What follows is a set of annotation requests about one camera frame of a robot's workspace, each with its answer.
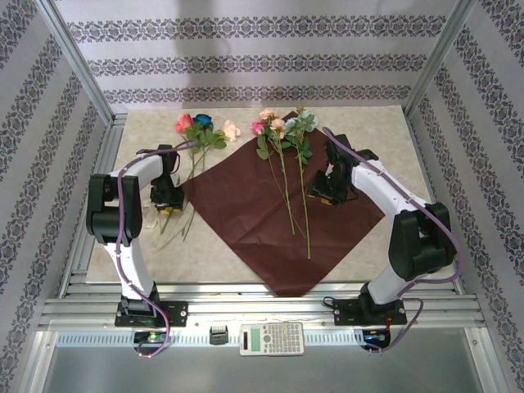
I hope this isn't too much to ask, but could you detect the beige ribbon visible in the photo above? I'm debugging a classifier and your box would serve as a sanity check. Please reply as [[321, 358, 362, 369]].
[[142, 204, 193, 251]]

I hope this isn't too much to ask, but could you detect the red and maroon wrapping paper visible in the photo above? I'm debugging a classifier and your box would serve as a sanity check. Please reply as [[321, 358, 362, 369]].
[[179, 115, 386, 298]]

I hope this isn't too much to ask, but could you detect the light blue fake flower stem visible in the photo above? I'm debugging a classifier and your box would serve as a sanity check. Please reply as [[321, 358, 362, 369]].
[[281, 105, 320, 260]]

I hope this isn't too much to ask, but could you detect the peach fake flower stem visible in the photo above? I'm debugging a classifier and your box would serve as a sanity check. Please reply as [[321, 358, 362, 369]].
[[259, 107, 296, 237]]

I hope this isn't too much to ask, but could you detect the magenta fake rose stem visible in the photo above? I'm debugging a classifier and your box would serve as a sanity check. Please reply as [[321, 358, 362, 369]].
[[251, 120, 296, 237]]

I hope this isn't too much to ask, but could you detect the perforated metal strip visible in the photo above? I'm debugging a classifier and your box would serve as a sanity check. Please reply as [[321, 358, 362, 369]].
[[55, 330, 472, 348]]

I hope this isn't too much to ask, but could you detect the grey scientific calculator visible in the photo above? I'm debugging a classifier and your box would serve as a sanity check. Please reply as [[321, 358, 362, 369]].
[[239, 322, 306, 357]]

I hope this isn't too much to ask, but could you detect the grey metal panel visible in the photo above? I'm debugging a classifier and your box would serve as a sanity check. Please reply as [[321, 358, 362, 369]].
[[24, 329, 499, 393]]

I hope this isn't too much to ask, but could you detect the aluminium side rail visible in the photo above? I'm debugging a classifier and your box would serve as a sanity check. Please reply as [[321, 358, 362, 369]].
[[403, 113, 466, 296], [56, 113, 128, 298]]

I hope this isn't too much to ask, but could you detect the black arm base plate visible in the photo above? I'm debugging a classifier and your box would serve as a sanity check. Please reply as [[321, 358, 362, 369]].
[[114, 300, 189, 328], [333, 298, 409, 328]]

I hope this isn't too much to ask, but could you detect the wide aluminium mounting rail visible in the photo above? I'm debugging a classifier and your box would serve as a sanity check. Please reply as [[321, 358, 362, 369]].
[[40, 282, 484, 328]]

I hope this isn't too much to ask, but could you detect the aluminium frame post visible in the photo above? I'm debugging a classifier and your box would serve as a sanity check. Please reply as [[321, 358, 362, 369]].
[[402, 0, 490, 120], [35, 0, 116, 124]]

